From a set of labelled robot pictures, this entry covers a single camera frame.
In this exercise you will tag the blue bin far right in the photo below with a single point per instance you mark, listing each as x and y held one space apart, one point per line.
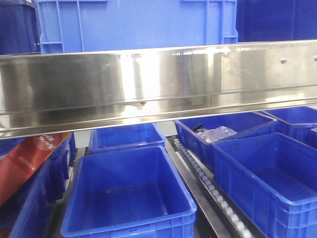
299 123

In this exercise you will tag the blue bin lower left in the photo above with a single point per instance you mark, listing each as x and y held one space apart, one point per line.
28 212

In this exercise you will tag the white roller conveyor track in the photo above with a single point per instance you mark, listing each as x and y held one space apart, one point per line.
227 213

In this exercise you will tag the stainless steel shelf rail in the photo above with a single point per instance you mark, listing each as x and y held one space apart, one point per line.
50 93

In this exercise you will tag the blue bin lower centre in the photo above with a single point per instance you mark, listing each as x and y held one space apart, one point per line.
135 193

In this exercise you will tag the dark blue bin upper right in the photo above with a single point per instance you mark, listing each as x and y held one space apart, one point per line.
276 20

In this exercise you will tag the light blue plastic bin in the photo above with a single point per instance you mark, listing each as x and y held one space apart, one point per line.
69 26

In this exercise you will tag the red cardboard box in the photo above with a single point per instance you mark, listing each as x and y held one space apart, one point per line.
21 158

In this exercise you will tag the dark blue bin upper left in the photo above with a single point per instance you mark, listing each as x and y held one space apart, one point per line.
18 27

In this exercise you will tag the blue bin lower right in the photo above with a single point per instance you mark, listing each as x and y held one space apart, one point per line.
273 180

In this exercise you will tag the clear plastic bag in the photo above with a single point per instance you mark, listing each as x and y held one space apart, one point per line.
216 134

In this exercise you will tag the blue bin rear centre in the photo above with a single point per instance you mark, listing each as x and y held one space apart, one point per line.
125 137

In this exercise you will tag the dark blue bin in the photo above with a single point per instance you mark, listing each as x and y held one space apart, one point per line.
18 27
276 20

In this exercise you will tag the blue bin rear right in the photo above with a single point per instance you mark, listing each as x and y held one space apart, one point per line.
245 124

